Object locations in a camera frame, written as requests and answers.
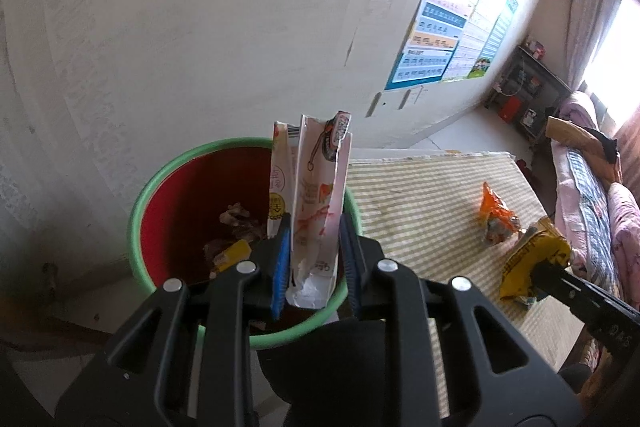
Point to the white character chart poster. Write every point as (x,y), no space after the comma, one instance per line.
(475,34)

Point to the white wall socket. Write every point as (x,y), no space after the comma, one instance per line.
(410,97)

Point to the bed with plaid quilt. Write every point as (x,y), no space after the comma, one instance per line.
(581,215)

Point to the green chart poster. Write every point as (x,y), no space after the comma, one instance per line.
(495,38)

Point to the red bin under desk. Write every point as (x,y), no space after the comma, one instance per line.
(510,109)

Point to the yellow black candy wrapper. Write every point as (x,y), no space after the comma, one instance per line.
(237,252)

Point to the brown paper wrapper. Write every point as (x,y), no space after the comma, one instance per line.
(242,225)

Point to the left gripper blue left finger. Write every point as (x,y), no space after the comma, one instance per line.
(183,357)

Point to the pinyin chart poster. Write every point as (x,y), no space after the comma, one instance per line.
(428,48)

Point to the green red trash bin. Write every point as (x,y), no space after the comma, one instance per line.
(174,217)

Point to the yellow snack bag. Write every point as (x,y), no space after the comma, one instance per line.
(542,242)

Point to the orange snack wrapper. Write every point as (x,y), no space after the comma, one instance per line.
(500,222)

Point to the pink folded duvet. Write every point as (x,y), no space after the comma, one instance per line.
(624,216)

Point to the pink window curtain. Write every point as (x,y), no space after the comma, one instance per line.
(587,26)

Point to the red shoes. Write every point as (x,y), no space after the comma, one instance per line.
(527,172)

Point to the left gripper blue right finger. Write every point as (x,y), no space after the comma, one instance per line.
(350,266)

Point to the brown pillow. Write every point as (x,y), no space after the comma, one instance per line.
(600,151)

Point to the beige checkered tablecloth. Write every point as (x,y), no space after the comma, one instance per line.
(423,211)

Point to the dark desk shelf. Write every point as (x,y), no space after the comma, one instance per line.
(541,91)

